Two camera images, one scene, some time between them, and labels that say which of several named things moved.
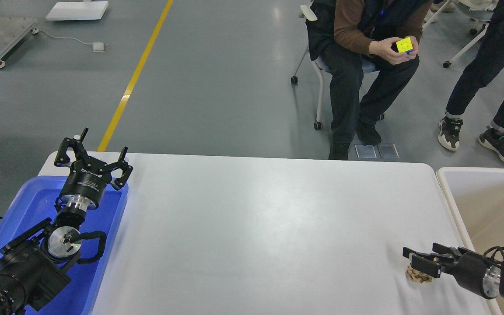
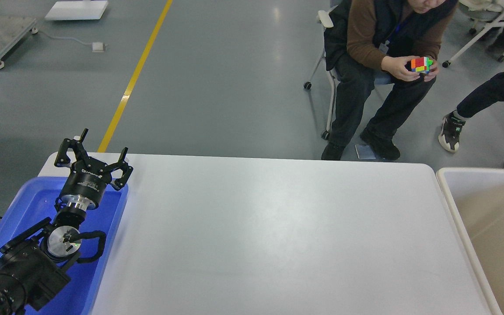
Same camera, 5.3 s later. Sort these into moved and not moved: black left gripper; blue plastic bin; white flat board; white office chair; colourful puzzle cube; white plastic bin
Moved: colourful puzzle cube; white office chair
Not moved: blue plastic bin; white flat board; white plastic bin; black left gripper
